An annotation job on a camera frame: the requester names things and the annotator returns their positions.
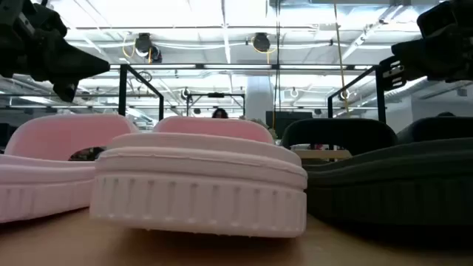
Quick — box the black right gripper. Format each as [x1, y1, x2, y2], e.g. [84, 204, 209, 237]
[378, 0, 473, 92]

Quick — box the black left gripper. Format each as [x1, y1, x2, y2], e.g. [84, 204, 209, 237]
[0, 0, 111, 103]

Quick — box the pink foam slide sandal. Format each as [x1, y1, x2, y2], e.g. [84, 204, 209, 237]
[0, 112, 140, 225]
[89, 115, 309, 239]

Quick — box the black metal shelf, wooden board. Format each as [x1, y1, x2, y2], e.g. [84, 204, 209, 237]
[118, 63, 388, 163]

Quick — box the black cabinet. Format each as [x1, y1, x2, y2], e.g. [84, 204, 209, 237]
[265, 110, 314, 140]

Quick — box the white square column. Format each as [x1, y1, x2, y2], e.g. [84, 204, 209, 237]
[245, 75, 275, 121]

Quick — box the long strip light bar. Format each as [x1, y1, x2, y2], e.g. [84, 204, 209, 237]
[109, 63, 378, 72]

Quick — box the yellow hanging cable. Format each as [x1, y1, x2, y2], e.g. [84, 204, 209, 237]
[333, 0, 351, 114]

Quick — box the black ceiling cord reel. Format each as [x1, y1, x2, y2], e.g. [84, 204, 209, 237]
[251, 32, 277, 55]
[133, 32, 163, 64]

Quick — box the black hanging cable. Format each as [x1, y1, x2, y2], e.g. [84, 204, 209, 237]
[275, 0, 282, 112]

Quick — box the black background rig frame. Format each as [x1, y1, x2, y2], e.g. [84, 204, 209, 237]
[186, 92, 246, 117]

